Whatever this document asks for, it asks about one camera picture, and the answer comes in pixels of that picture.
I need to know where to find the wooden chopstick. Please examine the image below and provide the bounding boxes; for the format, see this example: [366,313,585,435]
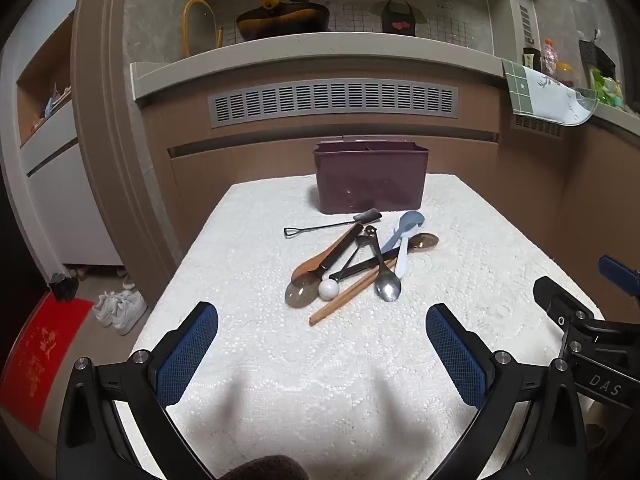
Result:
[320,262,397,313]
[309,266,393,326]

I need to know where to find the white textured table cloth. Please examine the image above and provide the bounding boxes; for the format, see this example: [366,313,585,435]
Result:
[129,174,608,480]

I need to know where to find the red doormat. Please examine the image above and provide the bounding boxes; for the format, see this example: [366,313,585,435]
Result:
[0,292,96,431]

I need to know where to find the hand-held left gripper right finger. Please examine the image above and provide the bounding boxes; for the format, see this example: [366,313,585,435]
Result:
[426,302,586,480]

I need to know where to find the wooden spoon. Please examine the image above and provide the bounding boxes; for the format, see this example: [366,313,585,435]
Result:
[291,227,358,284]

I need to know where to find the yellow hose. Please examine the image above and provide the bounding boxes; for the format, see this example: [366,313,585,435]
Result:
[182,0,225,59]

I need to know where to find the white cabinet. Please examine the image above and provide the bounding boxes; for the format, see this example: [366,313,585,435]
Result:
[0,0,124,267]

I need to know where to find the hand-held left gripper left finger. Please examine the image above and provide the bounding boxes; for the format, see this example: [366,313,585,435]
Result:
[56,301,219,480]

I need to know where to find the black kitchen tongs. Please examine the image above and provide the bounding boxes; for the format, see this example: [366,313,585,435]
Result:
[327,226,401,281]

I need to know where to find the stainless steel spoon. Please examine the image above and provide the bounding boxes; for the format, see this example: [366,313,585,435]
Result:
[364,226,402,303]

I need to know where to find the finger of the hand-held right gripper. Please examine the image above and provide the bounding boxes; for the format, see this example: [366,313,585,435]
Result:
[532,276,601,321]
[599,255,640,291]

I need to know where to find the white wall vent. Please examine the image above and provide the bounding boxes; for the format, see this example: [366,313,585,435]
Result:
[517,3,534,44]

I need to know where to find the black pan with yellow handle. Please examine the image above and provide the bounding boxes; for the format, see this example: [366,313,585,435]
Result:
[235,0,331,41]

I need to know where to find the person's left forearm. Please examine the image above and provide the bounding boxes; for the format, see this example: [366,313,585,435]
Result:
[220,454,312,480]

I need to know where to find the white round measuring spoon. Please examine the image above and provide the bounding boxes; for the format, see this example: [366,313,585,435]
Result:
[318,247,373,302]

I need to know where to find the purple plastic utensil holder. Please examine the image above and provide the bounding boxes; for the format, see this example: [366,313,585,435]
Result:
[313,141,431,215]

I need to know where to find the green checkered towel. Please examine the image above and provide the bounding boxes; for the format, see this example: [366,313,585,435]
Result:
[502,58,600,125]

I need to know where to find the beige stone countertop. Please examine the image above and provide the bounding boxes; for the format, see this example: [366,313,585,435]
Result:
[130,32,640,128]

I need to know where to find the green packet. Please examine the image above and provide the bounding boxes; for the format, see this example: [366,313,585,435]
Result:
[590,69,625,109]

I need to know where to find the black shoe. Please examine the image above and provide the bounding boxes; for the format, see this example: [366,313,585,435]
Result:
[48,272,80,304]

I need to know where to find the orange-capped clear bottle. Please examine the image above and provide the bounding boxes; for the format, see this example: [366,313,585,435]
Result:
[541,38,559,74]

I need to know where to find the blue plastic spoon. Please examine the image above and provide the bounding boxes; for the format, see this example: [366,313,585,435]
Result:
[380,211,426,255]

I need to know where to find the small grey vent grille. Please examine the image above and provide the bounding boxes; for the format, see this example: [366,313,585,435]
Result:
[511,112,564,139]

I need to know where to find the bronze metal spoon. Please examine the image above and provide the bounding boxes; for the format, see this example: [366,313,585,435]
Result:
[400,232,440,257]

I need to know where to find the white sneaker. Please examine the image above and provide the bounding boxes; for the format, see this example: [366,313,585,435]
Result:
[111,290,149,336]
[92,292,121,327]

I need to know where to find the large grey vent grille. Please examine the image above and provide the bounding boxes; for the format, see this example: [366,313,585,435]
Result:
[208,78,460,129]

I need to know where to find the black shovel-shaped spoon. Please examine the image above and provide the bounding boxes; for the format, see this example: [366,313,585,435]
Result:
[283,208,383,237]

